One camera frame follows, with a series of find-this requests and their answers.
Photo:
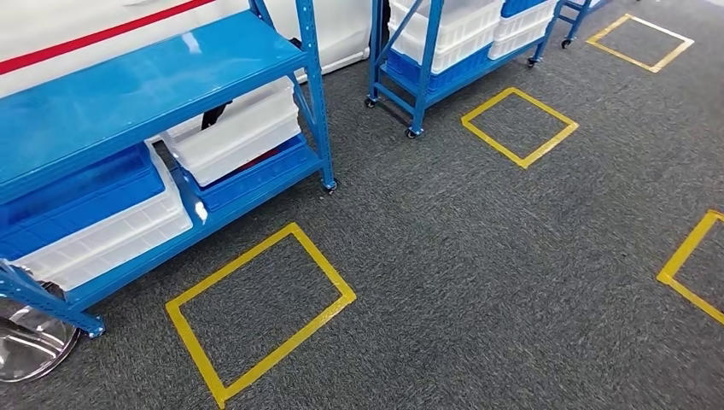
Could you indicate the blue metal shelf rack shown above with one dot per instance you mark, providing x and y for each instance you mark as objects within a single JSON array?
[
  {"x": 141, "y": 79},
  {"x": 424, "y": 85},
  {"x": 577, "y": 20}
]

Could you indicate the blue plastic bin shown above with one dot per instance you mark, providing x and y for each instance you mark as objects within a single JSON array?
[
  {"x": 73, "y": 209},
  {"x": 266, "y": 178},
  {"x": 452, "y": 79},
  {"x": 523, "y": 7}
]

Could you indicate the white plastic bin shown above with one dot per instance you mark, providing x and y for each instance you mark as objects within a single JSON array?
[
  {"x": 452, "y": 56},
  {"x": 514, "y": 48},
  {"x": 237, "y": 136},
  {"x": 113, "y": 249},
  {"x": 526, "y": 25},
  {"x": 464, "y": 22}
]

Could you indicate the white car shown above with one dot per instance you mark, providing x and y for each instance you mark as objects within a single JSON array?
[{"x": 339, "y": 22}]

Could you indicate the yellow white floor tape square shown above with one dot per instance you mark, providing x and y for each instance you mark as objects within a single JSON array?
[{"x": 622, "y": 56}]

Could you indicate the red barrier belt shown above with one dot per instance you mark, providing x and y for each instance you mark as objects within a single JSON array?
[{"x": 113, "y": 34}]

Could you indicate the chrome stanchion post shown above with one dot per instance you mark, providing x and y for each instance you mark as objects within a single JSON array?
[{"x": 34, "y": 345}]

